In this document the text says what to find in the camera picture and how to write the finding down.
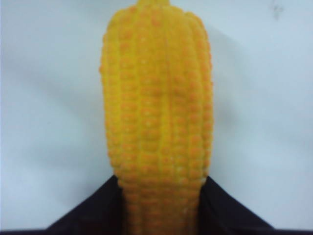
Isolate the yellow corn cob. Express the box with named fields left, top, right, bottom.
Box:
left=99, top=0, right=214, bottom=235

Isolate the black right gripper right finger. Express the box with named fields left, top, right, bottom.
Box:
left=198, top=176, right=313, bottom=235

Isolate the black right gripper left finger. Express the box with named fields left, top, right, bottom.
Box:
left=0, top=176, right=123, bottom=235

